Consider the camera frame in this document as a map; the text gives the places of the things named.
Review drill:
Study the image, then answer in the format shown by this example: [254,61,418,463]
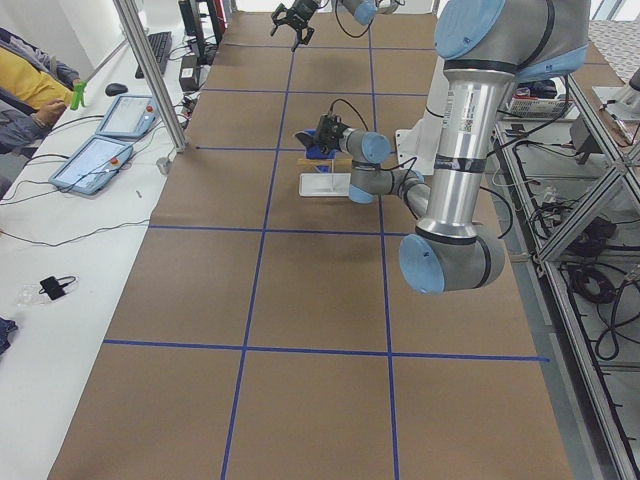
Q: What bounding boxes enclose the black computer mouse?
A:
[104,83,128,97]

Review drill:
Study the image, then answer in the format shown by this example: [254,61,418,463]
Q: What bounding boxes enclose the clear plastic bag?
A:
[16,284,51,309]

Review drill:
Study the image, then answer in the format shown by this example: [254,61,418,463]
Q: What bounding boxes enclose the black cable on table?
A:
[0,174,152,248]

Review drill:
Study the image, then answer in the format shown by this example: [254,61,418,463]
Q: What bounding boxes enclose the green plastic clamp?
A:
[69,81,86,111]

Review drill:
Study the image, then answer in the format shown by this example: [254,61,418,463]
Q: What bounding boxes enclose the small black device with cable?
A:
[39,275,77,301]

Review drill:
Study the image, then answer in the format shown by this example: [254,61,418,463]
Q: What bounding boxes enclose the black power adapter box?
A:
[179,54,201,92]

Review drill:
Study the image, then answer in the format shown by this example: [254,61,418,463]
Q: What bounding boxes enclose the teach pendant tablet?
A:
[48,135,133,196]
[96,94,157,139]

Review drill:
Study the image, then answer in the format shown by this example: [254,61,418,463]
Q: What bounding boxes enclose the black keyboard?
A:
[147,31,172,75]

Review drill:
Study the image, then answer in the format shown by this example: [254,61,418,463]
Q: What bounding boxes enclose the brown paper table cover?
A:
[50,13,572,479]

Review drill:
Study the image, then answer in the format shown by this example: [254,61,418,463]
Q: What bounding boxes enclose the far teach pendant tablet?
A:
[96,94,157,139]

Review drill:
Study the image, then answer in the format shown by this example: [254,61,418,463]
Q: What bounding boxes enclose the wooden towel rack white base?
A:
[297,158,351,197]

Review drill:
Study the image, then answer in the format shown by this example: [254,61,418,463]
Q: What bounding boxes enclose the blue towel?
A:
[294,129,336,160]

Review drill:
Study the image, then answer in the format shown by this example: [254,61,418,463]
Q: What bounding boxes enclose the aluminium frame rack right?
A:
[495,64,639,479]

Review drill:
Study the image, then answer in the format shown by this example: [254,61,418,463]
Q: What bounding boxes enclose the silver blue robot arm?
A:
[313,1,590,294]

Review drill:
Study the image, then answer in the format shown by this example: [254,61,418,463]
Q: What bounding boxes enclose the near teach pendant tablet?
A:
[48,135,133,196]

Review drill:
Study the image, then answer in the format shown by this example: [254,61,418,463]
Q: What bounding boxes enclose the person in yellow shirt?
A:
[1,29,83,158]

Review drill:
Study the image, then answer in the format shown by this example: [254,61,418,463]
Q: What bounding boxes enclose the aluminium frame post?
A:
[113,0,187,153]

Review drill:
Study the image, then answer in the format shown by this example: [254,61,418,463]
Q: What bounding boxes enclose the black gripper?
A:
[315,113,346,155]
[270,0,320,51]

